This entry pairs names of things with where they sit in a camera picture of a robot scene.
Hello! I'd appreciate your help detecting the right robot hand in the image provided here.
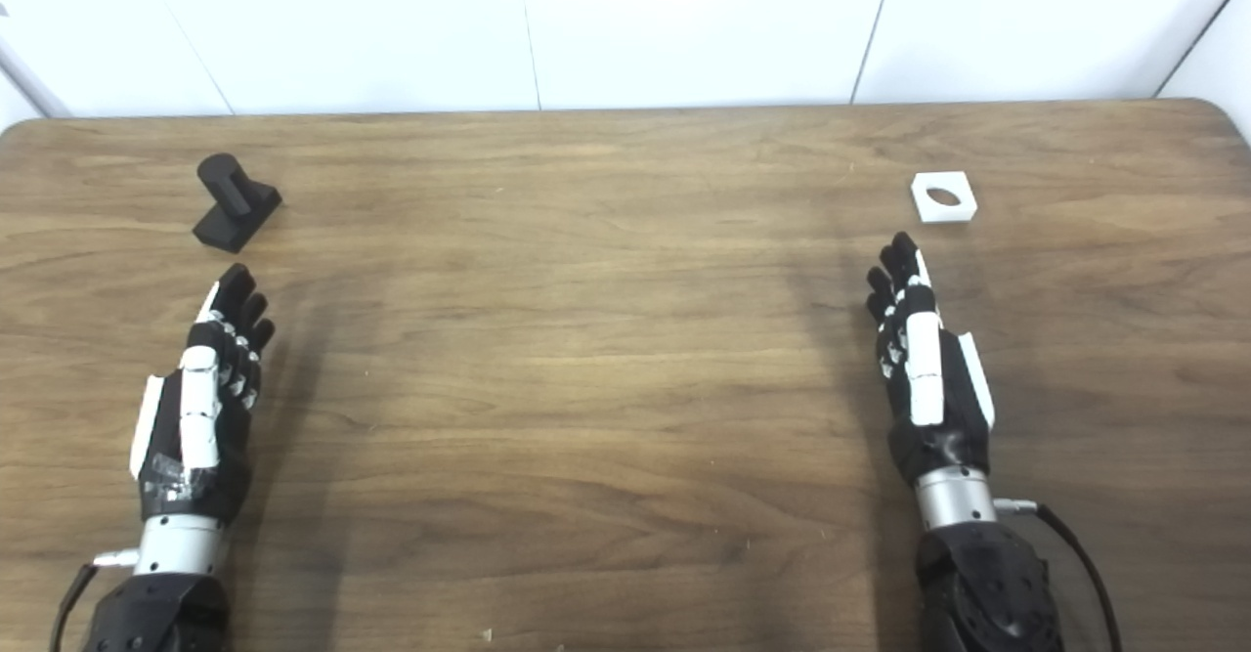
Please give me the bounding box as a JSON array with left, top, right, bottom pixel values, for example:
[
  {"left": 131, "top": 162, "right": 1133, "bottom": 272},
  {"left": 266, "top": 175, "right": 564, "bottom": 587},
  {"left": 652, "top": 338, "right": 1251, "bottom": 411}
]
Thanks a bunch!
[{"left": 866, "top": 232, "right": 996, "bottom": 487}]

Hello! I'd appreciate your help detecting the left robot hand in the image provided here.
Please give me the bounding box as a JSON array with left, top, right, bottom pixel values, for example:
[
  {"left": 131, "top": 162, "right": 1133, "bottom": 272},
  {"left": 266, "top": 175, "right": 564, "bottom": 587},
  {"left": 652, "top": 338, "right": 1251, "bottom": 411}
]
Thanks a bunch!
[{"left": 130, "top": 263, "right": 277, "bottom": 524}]

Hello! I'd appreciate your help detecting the white square piece with hole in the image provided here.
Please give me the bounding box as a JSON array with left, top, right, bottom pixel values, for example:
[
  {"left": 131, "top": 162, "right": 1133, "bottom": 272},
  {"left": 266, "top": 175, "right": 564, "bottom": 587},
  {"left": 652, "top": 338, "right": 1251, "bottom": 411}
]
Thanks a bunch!
[{"left": 911, "top": 171, "right": 978, "bottom": 224}]

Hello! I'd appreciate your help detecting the black peg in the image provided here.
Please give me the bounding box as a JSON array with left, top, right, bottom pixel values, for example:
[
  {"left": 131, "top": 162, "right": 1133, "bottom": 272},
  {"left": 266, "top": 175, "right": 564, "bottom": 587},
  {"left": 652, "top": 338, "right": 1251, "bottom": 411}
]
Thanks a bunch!
[{"left": 192, "top": 152, "right": 283, "bottom": 253}]

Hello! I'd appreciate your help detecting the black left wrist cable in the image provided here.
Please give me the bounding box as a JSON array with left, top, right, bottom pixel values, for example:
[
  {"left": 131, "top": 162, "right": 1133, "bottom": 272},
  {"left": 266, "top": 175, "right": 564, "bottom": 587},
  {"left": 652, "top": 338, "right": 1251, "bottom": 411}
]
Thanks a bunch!
[{"left": 49, "top": 549, "right": 140, "bottom": 652}]

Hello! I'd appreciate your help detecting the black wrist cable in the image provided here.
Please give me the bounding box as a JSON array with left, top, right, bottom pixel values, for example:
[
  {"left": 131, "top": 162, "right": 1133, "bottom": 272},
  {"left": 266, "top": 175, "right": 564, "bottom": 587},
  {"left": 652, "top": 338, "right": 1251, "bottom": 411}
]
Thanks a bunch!
[
  {"left": 49, "top": 549, "right": 140, "bottom": 652},
  {"left": 993, "top": 498, "right": 1125, "bottom": 652}
]

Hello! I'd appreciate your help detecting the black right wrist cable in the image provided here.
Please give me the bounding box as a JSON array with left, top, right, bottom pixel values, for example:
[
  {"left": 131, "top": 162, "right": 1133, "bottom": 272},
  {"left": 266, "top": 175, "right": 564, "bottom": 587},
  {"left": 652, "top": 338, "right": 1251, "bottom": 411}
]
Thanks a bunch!
[{"left": 993, "top": 498, "right": 1125, "bottom": 652}]

